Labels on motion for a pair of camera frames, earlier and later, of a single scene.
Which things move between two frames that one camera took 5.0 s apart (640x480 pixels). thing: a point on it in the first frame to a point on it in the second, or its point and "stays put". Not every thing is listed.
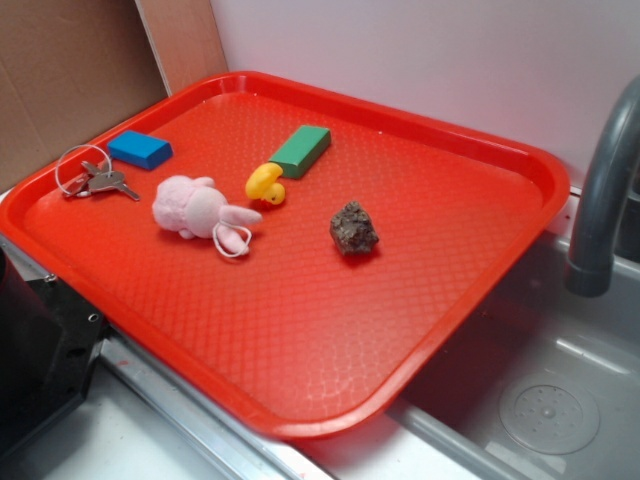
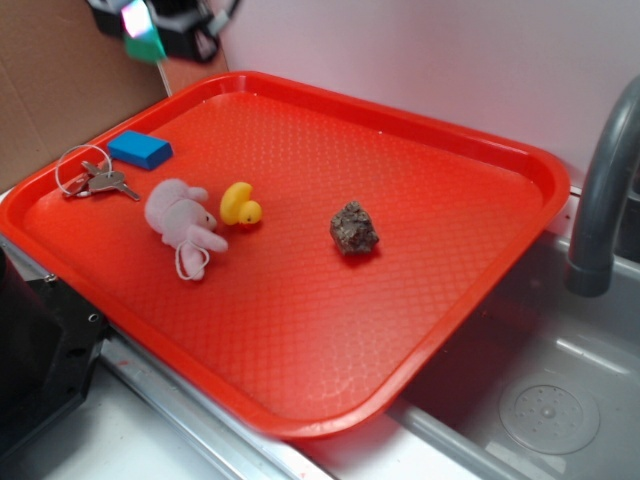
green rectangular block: x=302 y=150 to x=148 y=47
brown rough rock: x=353 y=230 stays put
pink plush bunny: x=194 y=207 to x=175 y=210
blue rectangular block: x=139 y=149 stays put
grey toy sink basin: x=545 y=387 stays put
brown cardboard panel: x=72 y=68 stays put
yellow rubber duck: x=262 y=183 to x=236 y=205
